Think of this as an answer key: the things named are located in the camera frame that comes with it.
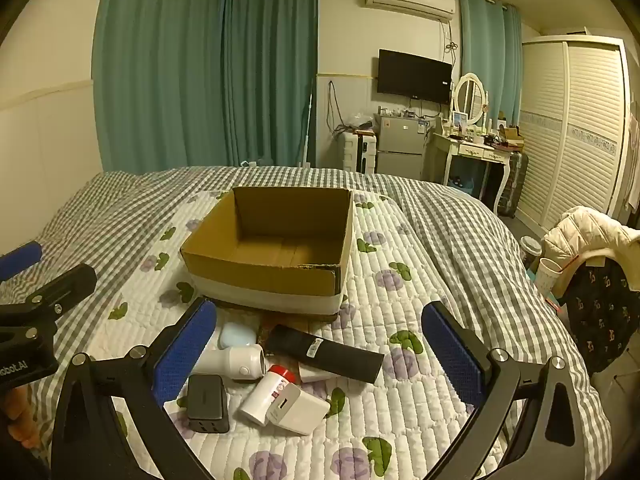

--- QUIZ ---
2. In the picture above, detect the cardboard box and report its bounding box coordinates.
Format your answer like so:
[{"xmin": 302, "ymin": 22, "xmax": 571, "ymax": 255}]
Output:
[{"xmin": 179, "ymin": 186, "xmax": 356, "ymax": 318}]

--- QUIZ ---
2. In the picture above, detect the clear plastic bag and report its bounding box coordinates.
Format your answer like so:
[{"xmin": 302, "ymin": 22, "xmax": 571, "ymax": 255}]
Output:
[{"xmin": 345, "ymin": 111, "xmax": 376, "ymax": 133}]

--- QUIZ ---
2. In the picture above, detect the hanging wall cable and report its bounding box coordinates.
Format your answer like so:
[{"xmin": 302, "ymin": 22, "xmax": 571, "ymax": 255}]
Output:
[{"xmin": 326, "ymin": 80, "xmax": 351, "ymax": 133}]

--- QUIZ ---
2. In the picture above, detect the white oval vanity mirror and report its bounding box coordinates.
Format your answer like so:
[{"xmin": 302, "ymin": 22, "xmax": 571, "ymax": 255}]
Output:
[{"xmin": 452, "ymin": 72, "xmax": 488, "ymax": 126}]

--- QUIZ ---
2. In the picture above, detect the white cup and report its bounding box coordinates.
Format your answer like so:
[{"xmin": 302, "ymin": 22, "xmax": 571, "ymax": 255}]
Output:
[{"xmin": 536, "ymin": 257, "xmax": 566, "ymax": 293}]

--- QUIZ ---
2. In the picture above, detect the black charger block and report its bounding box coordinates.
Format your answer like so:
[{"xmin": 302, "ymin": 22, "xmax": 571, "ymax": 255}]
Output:
[{"xmin": 186, "ymin": 374, "xmax": 231, "ymax": 435}]

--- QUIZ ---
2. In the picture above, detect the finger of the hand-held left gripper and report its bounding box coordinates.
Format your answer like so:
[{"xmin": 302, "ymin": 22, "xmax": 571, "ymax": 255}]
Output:
[
  {"xmin": 0, "ymin": 241, "xmax": 43, "ymax": 283},
  {"xmin": 0, "ymin": 264, "xmax": 98, "ymax": 332}
]

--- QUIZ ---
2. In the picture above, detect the white power bank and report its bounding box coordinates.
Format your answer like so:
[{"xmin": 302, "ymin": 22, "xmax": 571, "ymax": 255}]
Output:
[{"xmin": 265, "ymin": 385, "xmax": 332, "ymax": 436}]

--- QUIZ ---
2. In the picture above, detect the reddish brown small box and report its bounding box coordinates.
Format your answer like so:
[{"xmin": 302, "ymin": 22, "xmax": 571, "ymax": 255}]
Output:
[{"xmin": 256, "ymin": 310, "xmax": 301, "ymax": 346}]

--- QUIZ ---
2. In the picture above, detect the person's left hand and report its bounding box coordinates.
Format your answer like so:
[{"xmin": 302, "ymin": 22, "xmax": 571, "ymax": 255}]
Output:
[{"xmin": 0, "ymin": 387, "xmax": 39, "ymax": 448}]

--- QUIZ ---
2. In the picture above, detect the silver suitcase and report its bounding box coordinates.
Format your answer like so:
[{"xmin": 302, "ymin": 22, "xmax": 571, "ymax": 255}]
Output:
[{"xmin": 500, "ymin": 150, "xmax": 530, "ymax": 218}]

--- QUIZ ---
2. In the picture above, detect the black remote control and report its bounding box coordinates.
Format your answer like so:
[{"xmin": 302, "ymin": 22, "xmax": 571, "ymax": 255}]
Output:
[{"xmin": 263, "ymin": 324, "xmax": 385, "ymax": 386}]

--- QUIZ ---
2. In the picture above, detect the grey small fridge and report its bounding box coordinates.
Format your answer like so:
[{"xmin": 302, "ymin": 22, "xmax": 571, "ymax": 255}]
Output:
[{"xmin": 375, "ymin": 112, "xmax": 428, "ymax": 181}]

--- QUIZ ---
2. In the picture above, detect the quilted floral mat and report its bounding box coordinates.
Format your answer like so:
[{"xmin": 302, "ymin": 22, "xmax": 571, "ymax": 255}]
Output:
[{"xmin": 85, "ymin": 187, "xmax": 613, "ymax": 480}]

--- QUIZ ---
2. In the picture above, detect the grey checkered bed sheet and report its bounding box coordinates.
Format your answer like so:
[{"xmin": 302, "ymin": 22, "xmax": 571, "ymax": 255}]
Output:
[{"xmin": 20, "ymin": 165, "xmax": 571, "ymax": 480}]

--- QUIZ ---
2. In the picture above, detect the paper cup with lid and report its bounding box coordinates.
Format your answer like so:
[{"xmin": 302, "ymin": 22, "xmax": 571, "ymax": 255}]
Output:
[{"xmin": 520, "ymin": 236, "xmax": 543, "ymax": 267}]

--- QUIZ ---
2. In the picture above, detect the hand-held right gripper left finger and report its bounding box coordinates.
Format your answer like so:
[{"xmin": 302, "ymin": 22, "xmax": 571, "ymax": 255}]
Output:
[{"xmin": 50, "ymin": 296, "xmax": 218, "ymax": 480}]

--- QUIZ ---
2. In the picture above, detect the black wall television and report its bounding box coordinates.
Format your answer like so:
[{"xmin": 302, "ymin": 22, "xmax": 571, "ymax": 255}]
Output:
[{"xmin": 376, "ymin": 49, "xmax": 453, "ymax": 106}]

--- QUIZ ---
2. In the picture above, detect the white suitcase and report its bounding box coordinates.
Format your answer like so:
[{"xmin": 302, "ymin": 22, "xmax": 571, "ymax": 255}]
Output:
[{"xmin": 342, "ymin": 130, "xmax": 378, "ymax": 176}]

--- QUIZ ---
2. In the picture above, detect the white mop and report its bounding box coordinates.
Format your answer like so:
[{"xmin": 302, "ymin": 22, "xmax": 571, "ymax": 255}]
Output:
[{"xmin": 297, "ymin": 77, "xmax": 316, "ymax": 168}]

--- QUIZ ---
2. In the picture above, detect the white bottle with red cap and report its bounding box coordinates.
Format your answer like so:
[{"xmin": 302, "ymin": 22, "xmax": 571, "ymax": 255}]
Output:
[{"xmin": 239, "ymin": 365, "xmax": 297, "ymax": 427}]

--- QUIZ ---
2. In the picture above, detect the teal curtain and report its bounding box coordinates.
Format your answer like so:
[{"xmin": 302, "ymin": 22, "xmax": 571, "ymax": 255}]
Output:
[
  {"xmin": 92, "ymin": 0, "xmax": 227, "ymax": 173},
  {"xmin": 457, "ymin": 0, "xmax": 523, "ymax": 128},
  {"xmin": 220, "ymin": 0, "xmax": 321, "ymax": 168}
]

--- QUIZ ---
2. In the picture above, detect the white dressing table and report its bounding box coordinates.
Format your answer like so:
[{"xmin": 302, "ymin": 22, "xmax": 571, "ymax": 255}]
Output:
[{"xmin": 431, "ymin": 127, "xmax": 526, "ymax": 213}]

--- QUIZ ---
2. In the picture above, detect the white puffer jacket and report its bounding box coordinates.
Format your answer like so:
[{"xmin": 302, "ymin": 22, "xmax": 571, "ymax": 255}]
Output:
[{"xmin": 542, "ymin": 206, "xmax": 640, "ymax": 281}]

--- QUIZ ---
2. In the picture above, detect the white round handheld device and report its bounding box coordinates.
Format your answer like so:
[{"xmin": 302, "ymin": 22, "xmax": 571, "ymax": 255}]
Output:
[{"xmin": 197, "ymin": 344, "xmax": 266, "ymax": 385}]

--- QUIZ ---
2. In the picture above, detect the light blue earbuds case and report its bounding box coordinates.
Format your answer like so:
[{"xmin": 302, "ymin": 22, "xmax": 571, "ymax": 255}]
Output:
[{"xmin": 217, "ymin": 321, "xmax": 260, "ymax": 350}]

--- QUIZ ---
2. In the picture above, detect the white louvred wardrobe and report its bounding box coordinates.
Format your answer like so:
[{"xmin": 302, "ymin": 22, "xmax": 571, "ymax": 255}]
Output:
[{"xmin": 515, "ymin": 35, "xmax": 633, "ymax": 233}]

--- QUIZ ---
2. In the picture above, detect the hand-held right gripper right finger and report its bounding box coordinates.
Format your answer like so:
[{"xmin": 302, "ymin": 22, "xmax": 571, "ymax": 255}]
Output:
[{"xmin": 421, "ymin": 301, "xmax": 613, "ymax": 480}]

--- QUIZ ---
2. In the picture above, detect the black printed garment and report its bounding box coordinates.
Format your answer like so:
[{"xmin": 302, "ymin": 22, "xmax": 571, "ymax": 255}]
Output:
[{"xmin": 565, "ymin": 255, "xmax": 637, "ymax": 376}]

